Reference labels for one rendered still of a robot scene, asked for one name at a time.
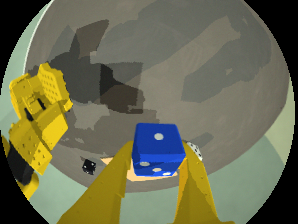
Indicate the blue die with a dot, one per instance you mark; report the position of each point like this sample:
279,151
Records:
157,150

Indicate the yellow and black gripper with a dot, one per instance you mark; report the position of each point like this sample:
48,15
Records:
101,202

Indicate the white die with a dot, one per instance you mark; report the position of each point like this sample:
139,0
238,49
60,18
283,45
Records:
195,149

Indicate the tan square mat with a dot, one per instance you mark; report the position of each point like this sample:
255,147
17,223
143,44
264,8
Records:
130,175

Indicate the black die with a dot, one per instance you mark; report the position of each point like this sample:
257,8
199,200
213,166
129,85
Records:
89,167

